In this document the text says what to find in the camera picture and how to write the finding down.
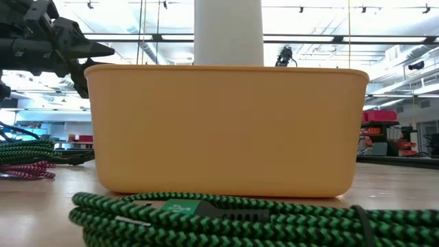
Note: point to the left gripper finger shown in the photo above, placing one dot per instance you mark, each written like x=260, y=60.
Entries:
x=85, y=44
x=80, y=75

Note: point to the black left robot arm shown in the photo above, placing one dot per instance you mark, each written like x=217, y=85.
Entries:
x=10, y=20

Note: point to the red storage box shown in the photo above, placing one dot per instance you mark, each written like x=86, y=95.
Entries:
x=82, y=138

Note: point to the yellow plastic bin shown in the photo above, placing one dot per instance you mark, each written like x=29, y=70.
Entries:
x=223, y=130

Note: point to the black device on stand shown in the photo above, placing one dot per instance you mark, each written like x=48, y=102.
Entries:
x=284, y=56

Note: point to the shelf with red bins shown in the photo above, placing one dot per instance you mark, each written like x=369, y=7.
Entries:
x=380, y=133

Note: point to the black aluminium table frame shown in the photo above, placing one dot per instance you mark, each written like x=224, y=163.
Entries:
x=394, y=161

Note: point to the black security camera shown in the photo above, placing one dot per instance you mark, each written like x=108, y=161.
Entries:
x=416, y=65

